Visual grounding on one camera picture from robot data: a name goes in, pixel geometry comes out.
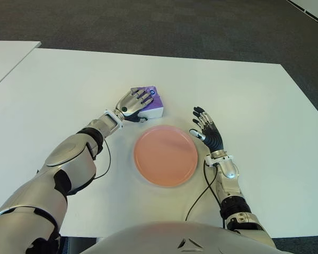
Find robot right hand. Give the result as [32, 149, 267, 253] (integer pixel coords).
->
[189, 106, 225, 153]

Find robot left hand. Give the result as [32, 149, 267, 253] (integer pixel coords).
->
[114, 88, 154, 123]

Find purple tissue paper pack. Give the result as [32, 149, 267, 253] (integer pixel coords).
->
[130, 85, 165, 120]

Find pink round plate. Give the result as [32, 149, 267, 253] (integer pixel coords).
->
[133, 125, 199, 188]

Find silver robot torso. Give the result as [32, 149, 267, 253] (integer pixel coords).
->
[81, 221, 292, 254]

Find white side table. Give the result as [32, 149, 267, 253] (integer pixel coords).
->
[0, 40, 41, 93]

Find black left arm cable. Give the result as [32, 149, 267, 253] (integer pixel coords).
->
[94, 137, 112, 180]

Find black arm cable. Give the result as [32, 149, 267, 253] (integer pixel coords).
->
[94, 137, 112, 180]
[185, 162, 225, 228]

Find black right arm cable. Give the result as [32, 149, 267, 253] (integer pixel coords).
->
[185, 162, 225, 228]

